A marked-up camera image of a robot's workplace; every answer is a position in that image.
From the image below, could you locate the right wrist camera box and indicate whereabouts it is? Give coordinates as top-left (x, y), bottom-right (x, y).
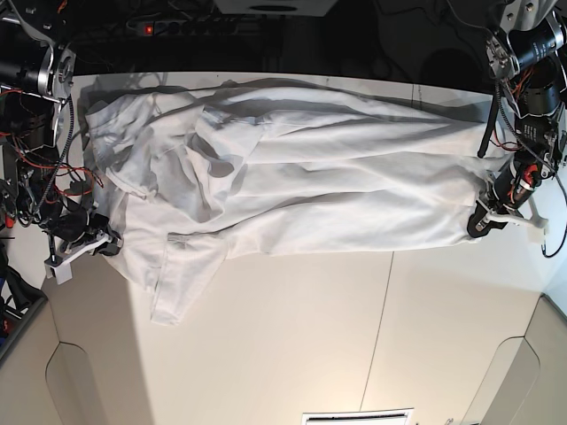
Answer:
top-left (44, 259), bottom-right (73, 285)

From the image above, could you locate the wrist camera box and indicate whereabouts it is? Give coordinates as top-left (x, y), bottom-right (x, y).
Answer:
top-left (44, 259), bottom-right (73, 285)
top-left (528, 218), bottom-right (548, 245)

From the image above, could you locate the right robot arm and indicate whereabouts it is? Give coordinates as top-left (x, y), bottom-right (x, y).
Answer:
top-left (1, 1), bottom-right (122, 269)

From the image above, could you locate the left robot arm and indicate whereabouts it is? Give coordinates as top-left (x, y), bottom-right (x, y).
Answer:
top-left (467, 1), bottom-right (566, 238)

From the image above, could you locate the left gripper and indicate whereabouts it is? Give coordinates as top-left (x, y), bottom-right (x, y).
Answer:
top-left (466, 159), bottom-right (548, 239)

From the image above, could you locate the black bag at left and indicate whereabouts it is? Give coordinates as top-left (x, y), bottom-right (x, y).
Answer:
top-left (1, 243), bottom-right (48, 358)

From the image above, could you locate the white t-shirt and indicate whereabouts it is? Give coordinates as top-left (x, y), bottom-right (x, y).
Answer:
top-left (85, 81), bottom-right (507, 325)

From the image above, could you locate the white vent grille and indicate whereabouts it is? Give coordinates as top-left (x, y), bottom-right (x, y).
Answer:
top-left (301, 408), bottom-right (414, 425)

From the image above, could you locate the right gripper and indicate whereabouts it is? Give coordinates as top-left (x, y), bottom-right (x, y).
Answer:
top-left (43, 207), bottom-right (122, 262)

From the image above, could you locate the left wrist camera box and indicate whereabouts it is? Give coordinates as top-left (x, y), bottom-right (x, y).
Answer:
top-left (528, 218), bottom-right (548, 245)

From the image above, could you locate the red handled cutter tool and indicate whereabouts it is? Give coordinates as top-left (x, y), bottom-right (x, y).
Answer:
top-left (1, 179), bottom-right (14, 229)

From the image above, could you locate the black power strip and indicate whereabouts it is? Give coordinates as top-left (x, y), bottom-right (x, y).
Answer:
top-left (126, 18), bottom-right (237, 37)

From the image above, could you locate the black braided camera cable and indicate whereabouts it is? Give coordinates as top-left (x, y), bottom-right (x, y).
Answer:
top-left (540, 234), bottom-right (567, 259)

